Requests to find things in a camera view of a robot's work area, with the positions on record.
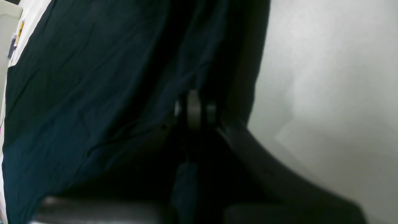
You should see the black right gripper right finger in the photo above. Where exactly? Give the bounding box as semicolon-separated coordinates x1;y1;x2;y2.
217;121;367;224

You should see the black T-shirt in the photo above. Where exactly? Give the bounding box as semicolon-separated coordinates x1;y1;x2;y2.
2;0;271;224

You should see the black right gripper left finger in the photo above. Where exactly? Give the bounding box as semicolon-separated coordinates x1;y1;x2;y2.
31;125;199;224

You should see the grey marker pen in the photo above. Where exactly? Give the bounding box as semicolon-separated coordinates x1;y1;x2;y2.
7;34;17;59

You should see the yellow pencil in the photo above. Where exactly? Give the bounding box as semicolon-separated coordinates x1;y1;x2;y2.
14;19;25;48

